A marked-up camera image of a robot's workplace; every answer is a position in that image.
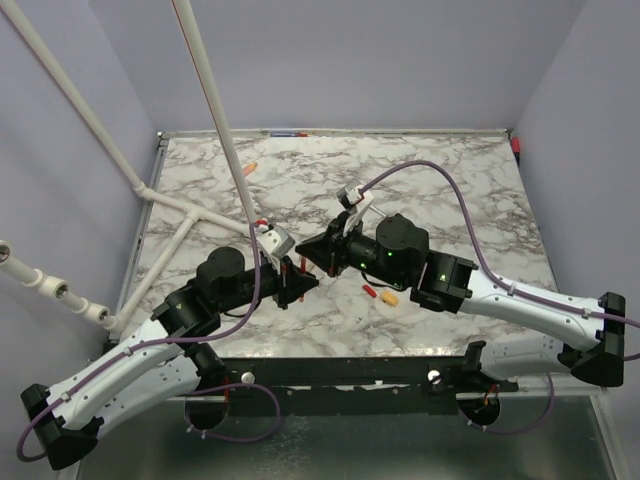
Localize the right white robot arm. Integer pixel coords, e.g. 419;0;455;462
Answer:
296;213;625;391

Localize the orange red gel pen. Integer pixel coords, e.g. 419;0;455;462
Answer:
299;256;314;302

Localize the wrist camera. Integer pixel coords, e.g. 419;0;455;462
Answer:
336;180;374;236
255;219;295;272

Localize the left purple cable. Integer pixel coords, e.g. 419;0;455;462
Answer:
17;219;281;464

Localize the pink pencil-shaped marker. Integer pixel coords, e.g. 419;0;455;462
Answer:
243;162;257;176

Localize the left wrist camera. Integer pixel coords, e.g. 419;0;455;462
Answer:
255;219;295;272

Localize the orange yellow pen cap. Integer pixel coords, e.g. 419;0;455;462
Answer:
380;292;399;306

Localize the blue red marker at edge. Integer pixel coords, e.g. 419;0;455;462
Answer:
269;131;309;138

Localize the white PVC pipe frame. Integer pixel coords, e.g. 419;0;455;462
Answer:
0;0;266;334

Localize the red black clamp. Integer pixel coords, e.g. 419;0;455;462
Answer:
510;137;521;165

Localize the purple cable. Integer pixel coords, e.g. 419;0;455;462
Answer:
17;219;281;464
357;162;640;434

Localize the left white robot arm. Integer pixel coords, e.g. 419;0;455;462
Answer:
16;247;319;471

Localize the red pen cap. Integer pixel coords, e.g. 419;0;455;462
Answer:
362;285;377;298

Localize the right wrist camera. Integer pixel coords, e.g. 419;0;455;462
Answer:
336;180;374;236

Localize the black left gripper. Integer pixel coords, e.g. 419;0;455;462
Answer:
216;252;318;315

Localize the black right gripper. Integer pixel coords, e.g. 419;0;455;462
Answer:
296;213;407;291

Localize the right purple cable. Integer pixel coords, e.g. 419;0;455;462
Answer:
357;162;640;434

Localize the thin silver red pen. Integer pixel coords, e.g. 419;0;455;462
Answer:
370;206;388;218

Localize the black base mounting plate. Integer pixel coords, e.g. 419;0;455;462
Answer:
224;356;518;416

